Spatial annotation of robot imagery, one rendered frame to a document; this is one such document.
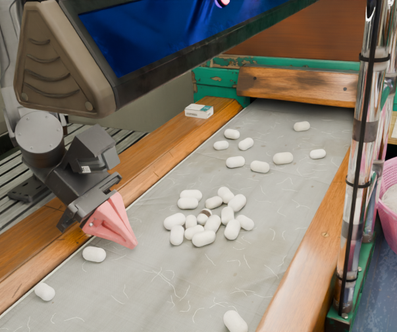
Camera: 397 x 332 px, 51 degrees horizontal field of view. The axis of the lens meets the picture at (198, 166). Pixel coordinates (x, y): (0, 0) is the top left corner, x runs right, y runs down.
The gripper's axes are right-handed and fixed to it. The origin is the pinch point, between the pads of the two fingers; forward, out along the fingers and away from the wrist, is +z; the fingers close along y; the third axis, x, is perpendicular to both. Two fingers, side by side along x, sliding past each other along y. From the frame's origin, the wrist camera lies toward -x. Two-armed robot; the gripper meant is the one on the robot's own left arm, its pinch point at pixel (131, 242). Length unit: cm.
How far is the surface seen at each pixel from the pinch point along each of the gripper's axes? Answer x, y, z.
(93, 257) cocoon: 2.8, -4.3, -2.2
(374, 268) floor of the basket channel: -13.5, 18.6, 29.2
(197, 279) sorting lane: -5.7, -0.8, 9.9
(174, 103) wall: 81, 138, -41
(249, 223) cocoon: -8.3, 11.5, 10.6
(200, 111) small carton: 6.3, 44.2, -11.4
